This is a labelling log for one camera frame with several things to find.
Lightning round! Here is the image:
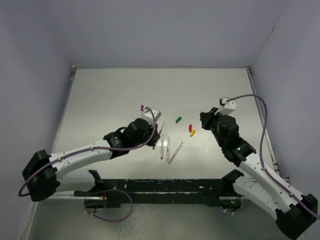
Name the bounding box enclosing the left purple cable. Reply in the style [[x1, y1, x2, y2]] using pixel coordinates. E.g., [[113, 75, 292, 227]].
[[18, 106, 161, 198]]

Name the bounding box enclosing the yellow pen cap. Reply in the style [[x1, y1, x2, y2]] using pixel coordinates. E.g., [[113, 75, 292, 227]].
[[190, 129, 196, 137]]

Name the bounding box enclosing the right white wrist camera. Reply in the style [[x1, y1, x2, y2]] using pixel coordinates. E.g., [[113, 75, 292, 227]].
[[218, 97, 236, 116]]

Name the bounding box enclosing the red pen cap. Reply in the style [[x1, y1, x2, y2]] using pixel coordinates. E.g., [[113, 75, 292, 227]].
[[188, 124, 193, 133]]

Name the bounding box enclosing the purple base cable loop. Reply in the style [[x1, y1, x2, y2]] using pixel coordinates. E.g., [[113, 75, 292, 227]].
[[83, 187, 134, 223]]

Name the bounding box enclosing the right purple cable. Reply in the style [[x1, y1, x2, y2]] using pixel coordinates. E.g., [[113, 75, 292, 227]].
[[222, 93, 320, 218]]

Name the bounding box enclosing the yellow tipped pen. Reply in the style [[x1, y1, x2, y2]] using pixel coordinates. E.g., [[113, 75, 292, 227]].
[[166, 136, 171, 162]]

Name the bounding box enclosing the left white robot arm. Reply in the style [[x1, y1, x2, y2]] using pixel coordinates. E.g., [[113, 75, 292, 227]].
[[18, 118, 160, 202]]

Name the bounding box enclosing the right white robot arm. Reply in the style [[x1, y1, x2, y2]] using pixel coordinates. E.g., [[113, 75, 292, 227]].
[[199, 107, 318, 240]]

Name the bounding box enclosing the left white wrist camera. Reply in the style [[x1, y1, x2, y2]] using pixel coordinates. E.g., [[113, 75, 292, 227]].
[[141, 106, 162, 125]]

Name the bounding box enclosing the blue pen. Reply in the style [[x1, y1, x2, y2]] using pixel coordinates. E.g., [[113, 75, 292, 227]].
[[152, 122, 165, 150]]

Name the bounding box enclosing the green tipped pen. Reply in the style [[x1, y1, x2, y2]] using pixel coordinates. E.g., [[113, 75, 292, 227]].
[[168, 142, 184, 165]]

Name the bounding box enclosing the red tipped pen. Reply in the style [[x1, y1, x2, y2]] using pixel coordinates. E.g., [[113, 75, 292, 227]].
[[160, 134, 165, 160]]

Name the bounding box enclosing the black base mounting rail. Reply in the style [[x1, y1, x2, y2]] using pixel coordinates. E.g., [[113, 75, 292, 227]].
[[74, 169, 244, 208]]

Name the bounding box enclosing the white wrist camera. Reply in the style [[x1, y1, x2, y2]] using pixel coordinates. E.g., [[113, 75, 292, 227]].
[[218, 97, 236, 116], [141, 106, 162, 125]]

